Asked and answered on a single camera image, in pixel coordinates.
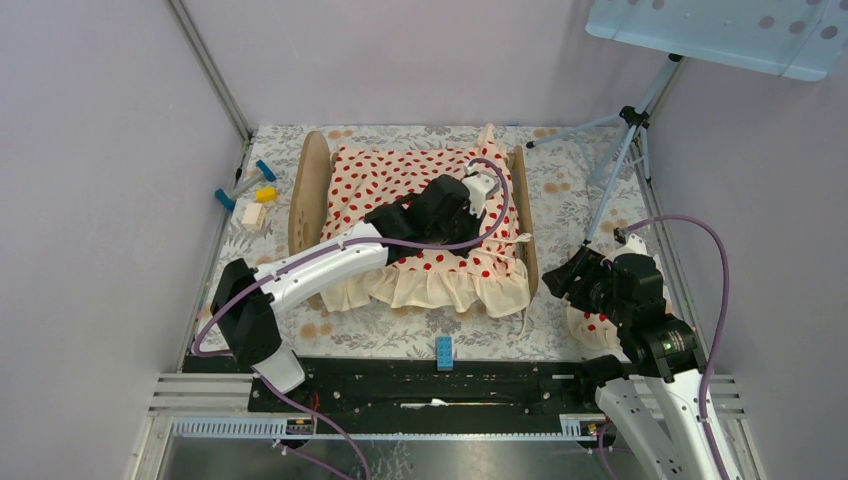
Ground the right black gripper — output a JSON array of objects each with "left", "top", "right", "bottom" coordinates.
[{"left": 540, "top": 244, "right": 630, "bottom": 325}]

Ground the large strawberry print cushion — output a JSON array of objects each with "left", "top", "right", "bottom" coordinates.
[{"left": 321, "top": 125, "right": 531, "bottom": 317}]

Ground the wooden pet bed frame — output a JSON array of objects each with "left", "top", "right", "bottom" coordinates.
[{"left": 289, "top": 132, "right": 538, "bottom": 300}]

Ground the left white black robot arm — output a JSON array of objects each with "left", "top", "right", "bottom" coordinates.
[{"left": 208, "top": 172, "right": 505, "bottom": 411}]

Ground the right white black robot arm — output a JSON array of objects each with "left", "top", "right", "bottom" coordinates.
[{"left": 542, "top": 236, "right": 743, "bottom": 479}]

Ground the small strawberry print pillow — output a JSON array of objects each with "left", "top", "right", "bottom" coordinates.
[{"left": 564, "top": 245, "right": 654, "bottom": 352}]

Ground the floral table mat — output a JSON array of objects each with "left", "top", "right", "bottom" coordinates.
[{"left": 199, "top": 125, "right": 652, "bottom": 361}]

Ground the blue toy brick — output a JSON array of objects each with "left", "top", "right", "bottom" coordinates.
[{"left": 435, "top": 336, "right": 454, "bottom": 372}]

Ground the grey tripod stand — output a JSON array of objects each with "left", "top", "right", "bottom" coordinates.
[{"left": 525, "top": 53, "right": 684, "bottom": 244}]

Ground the yellow toy block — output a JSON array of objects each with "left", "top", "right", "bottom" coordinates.
[{"left": 255, "top": 187, "right": 279, "bottom": 204}]

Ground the beige wooden toy block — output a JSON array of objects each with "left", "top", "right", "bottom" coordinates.
[{"left": 241, "top": 202, "right": 266, "bottom": 231}]

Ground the light blue perforated tray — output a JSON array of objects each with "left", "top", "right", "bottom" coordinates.
[{"left": 586, "top": 0, "right": 847, "bottom": 82}]

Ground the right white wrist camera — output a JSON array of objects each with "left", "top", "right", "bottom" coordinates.
[{"left": 605, "top": 228, "right": 648, "bottom": 262}]

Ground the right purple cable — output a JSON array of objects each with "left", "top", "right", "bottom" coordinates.
[{"left": 616, "top": 213, "right": 732, "bottom": 480}]

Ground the purple cable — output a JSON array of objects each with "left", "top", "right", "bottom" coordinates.
[
  {"left": 616, "top": 213, "right": 732, "bottom": 480},
  {"left": 190, "top": 157, "right": 511, "bottom": 480}
]

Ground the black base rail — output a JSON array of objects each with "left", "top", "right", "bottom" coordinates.
[{"left": 182, "top": 354, "right": 664, "bottom": 439}]

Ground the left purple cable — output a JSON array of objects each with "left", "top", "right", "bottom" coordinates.
[{"left": 190, "top": 157, "right": 511, "bottom": 480}]

